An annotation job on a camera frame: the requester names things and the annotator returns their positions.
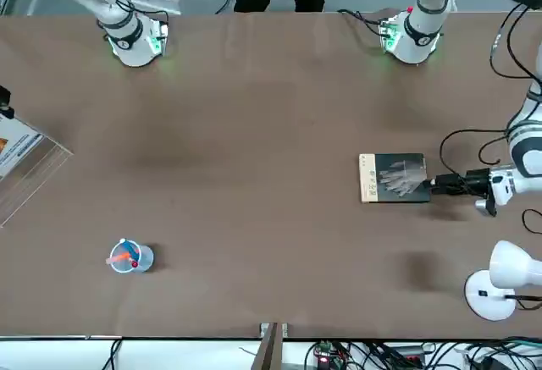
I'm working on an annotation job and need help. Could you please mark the clear plastic pen cup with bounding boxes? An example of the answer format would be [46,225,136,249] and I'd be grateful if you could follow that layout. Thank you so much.
[108,238,156,275]

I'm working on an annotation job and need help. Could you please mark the clear acrylic storage rack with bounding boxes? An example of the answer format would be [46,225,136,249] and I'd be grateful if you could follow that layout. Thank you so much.
[0,113,74,228]

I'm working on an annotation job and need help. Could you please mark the left base black cables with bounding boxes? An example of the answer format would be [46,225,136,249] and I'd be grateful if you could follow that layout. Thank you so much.
[336,8,389,43]

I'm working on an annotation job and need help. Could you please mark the white desk lamp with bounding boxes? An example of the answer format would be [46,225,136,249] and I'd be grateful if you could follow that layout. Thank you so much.
[464,240,542,322]

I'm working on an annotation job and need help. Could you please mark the black bench cable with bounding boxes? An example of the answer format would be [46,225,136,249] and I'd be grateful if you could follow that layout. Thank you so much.
[108,338,124,370]

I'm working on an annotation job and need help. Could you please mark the blue pen white cap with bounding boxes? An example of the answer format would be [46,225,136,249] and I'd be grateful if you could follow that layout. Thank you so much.
[119,238,141,261]

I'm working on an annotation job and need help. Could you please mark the red-capped marker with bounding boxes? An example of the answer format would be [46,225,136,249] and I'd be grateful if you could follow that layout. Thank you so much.
[104,252,140,269]

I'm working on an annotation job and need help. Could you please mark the aluminium frame post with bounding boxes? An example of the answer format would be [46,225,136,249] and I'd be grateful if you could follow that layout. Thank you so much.
[252,321,290,370]

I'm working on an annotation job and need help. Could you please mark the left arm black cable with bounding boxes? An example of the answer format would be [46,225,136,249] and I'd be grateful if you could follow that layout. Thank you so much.
[439,3,542,189]

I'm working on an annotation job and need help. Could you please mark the dark book with hand picture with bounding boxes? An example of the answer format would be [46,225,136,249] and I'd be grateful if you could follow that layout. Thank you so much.
[358,152,432,205]

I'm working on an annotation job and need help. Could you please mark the circuit board red light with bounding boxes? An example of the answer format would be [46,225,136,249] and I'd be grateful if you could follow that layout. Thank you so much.
[311,339,352,370]

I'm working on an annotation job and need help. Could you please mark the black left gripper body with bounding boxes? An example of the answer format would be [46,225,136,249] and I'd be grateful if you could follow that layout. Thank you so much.
[464,168,493,196]

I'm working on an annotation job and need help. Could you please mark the tangled black bench cables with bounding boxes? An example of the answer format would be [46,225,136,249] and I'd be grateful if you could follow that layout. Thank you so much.
[349,336,542,370]

